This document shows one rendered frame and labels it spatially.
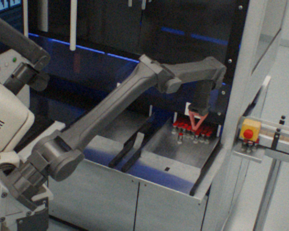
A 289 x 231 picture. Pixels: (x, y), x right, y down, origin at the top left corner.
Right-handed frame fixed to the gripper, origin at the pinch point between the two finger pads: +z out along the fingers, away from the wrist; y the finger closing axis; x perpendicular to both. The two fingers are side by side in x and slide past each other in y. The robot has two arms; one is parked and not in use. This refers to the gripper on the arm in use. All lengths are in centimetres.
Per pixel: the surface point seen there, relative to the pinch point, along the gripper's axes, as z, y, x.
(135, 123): 14.9, 26.3, 33.8
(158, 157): 17.2, 2.3, 12.7
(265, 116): 58, 266, -5
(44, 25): -21, 22, 86
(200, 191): 21.7, -6.6, -8.7
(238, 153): 15.1, 28.4, -15.2
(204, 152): 16.3, 20.0, -2.0
